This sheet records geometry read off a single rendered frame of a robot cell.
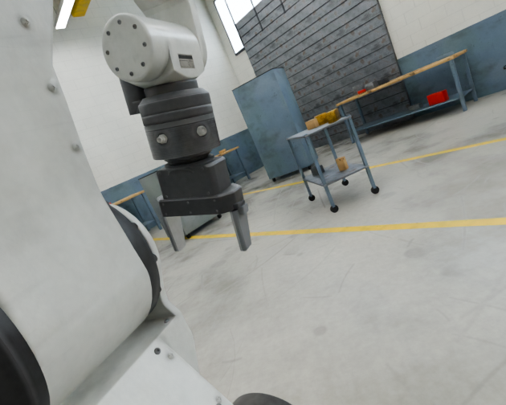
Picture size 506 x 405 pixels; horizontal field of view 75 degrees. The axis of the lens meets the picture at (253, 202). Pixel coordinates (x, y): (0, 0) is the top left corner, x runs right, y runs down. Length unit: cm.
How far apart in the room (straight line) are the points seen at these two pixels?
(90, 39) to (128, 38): 831
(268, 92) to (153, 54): 580
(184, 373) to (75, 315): 13
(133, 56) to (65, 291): 24
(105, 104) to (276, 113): 390
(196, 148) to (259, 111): 588
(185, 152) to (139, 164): 759
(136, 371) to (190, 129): 25
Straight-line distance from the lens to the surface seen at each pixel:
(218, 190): 41
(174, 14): 48
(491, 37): 715
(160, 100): 39
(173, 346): 36
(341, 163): 360
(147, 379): 33
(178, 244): 49
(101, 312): 28
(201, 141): 40
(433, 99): 663
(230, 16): 998
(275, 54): 905
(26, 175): 27
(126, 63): 39
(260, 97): 622
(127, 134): 807
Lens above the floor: 107
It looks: 11 degrees down
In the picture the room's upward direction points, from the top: 24 degrees counter-clockwise
